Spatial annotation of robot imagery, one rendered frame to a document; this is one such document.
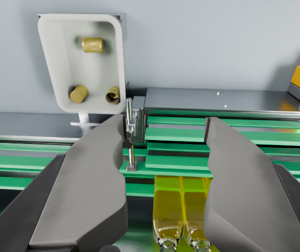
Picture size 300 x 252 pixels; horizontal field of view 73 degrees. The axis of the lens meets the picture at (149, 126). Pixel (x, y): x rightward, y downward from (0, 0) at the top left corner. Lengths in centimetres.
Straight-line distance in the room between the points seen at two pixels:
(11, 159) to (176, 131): 39
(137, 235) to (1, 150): 40
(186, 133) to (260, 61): 30
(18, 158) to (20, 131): 10
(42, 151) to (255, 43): 59
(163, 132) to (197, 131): 7
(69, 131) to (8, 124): 18
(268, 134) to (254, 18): 27
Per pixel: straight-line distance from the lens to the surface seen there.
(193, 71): 57
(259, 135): 45
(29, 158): 56
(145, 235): 55
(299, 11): 62
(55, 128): 61
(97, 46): 51
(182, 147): 49
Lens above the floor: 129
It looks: 58 degrees down
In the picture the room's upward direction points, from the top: 174 degrees counter-clockwise
